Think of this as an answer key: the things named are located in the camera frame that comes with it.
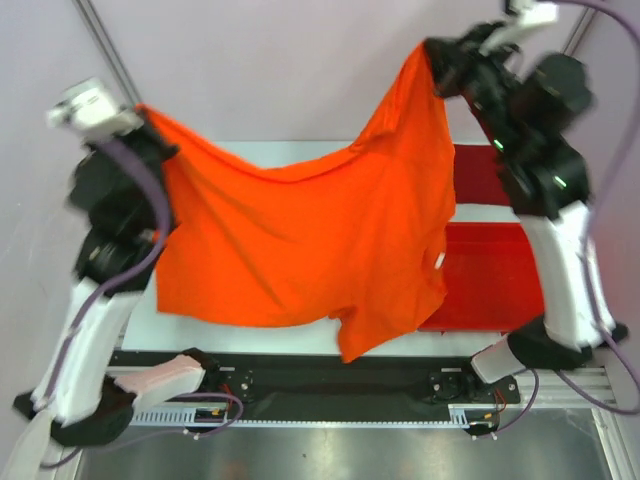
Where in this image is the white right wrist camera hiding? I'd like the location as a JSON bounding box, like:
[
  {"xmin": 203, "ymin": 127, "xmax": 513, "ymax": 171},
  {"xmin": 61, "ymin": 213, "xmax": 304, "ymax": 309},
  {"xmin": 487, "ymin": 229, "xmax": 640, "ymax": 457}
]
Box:
[{"xmin": 479, "ymin": 0, "xmax": 559, "ymax": 56}]

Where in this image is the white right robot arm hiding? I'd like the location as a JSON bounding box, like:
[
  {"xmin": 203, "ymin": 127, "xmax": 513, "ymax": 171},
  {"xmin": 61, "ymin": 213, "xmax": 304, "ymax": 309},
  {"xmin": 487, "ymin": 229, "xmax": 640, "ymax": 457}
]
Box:
[{"xmin": 423, "ymin": 22, "xmax": 625, "ymax": 401}]

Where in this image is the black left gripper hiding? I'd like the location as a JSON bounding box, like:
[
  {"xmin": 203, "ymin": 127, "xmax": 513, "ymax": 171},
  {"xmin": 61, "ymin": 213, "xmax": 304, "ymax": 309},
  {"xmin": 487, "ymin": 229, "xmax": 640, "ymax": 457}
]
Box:
[{"xmin": 84, "ymin": 103, "xmax": 181, "ymax": 223}]

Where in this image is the right aluminium frame post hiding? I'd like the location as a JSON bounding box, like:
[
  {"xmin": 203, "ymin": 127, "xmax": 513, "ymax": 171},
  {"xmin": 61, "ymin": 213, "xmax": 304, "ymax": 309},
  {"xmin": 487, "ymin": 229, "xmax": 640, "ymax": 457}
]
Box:
[{"xmin": 562, "ymin": 7, "xmax": 599, "ymax": 56}]

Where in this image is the orange t shirt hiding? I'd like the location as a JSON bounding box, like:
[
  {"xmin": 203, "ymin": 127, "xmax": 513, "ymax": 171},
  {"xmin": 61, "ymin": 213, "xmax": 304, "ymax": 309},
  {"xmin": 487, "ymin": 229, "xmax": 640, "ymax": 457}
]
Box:
[{"xmin": 147, "ymin": 47, "xmax": 456, "ymax": 362}]

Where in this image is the grey slotted cable duct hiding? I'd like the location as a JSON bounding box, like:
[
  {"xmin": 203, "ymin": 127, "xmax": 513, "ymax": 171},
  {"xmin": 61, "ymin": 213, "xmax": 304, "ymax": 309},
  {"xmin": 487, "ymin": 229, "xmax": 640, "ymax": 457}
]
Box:
[{"xmin": 130, "ymin": 405, "xmax": 498, "ymax": 435}]

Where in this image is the aluminium front rail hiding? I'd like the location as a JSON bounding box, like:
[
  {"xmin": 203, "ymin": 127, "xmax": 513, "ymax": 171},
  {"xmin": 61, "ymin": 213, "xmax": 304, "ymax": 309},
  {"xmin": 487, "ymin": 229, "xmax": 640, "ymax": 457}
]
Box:
[{"xmin": 515, "ymin": 367, "xmax": 616, "ymax": 409}]

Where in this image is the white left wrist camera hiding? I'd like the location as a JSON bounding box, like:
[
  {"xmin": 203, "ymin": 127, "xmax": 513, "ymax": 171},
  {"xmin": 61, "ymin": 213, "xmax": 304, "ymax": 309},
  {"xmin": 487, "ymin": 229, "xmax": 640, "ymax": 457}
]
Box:
[{"xmin": 45, "ymin": 77, "xmax": 144, "ymax": 141}]

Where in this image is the folded dark red t shirt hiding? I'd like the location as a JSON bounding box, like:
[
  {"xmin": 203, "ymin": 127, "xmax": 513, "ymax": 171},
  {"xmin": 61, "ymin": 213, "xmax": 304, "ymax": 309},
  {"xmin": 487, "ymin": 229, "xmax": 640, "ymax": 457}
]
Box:
[{"xmin": 454, "ymin": 144, "xmax": 510, "ymax": 207}]

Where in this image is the left aluminium frame post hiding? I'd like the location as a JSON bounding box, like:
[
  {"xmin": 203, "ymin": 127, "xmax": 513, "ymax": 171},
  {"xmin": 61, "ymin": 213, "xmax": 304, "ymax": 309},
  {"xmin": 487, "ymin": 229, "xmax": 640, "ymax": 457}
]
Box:
[{"xmin": 71, "ymin": 0, "xmax": 142, "ymax": 105}]

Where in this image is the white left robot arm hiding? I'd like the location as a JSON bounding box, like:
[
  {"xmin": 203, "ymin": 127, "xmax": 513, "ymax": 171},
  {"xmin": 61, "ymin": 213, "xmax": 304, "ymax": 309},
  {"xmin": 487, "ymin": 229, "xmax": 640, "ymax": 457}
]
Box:
[{"xmin": 2, "ymin": 124, "xmax": 220, "ymax": 479}]

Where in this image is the aluminium frame post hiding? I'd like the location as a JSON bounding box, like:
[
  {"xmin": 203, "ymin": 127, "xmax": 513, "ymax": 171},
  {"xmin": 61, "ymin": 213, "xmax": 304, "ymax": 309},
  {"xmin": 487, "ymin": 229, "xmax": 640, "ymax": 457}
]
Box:
[
  {"xmin": 71, "ymin": 0, "xmax": 142, "ymax": 105},
  {"xmin": 562, "ymin": 7, "xmax": 599, "ymax": 56}
]

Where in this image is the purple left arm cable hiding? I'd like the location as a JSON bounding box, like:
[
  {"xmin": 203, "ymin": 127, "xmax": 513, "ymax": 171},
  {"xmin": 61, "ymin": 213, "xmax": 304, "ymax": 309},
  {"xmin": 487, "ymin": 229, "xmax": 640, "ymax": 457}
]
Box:
[{"xmin": 29, "ymin": 139, "xmax": 174, "ymax": 401}]

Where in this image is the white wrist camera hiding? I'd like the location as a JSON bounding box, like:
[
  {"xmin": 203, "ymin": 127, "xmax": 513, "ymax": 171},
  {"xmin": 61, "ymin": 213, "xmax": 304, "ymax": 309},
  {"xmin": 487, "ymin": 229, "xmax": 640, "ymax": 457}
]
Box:
[
  {"xmin": 45, "ymin": 77, "xmax": 144, "ymax": 141},
  {"xmin": 479, "ymin": 0, "xmax": 559, "ymax": 56}
]

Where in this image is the red plastic tray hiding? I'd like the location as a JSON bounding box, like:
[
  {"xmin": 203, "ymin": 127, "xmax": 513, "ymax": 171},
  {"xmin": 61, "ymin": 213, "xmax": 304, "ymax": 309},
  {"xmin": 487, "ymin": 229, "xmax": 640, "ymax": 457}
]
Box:
[{"xmin": 419, "ymin": 222, "xmax": 544, "ymax": 334}]

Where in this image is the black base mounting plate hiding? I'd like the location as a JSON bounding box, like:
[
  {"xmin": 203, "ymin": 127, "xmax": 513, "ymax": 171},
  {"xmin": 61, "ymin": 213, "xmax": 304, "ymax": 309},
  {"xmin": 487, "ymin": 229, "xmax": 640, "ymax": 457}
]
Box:
[{"xmin": 112, "ymin": 351, "xmax": 519, "ymax": 422}]

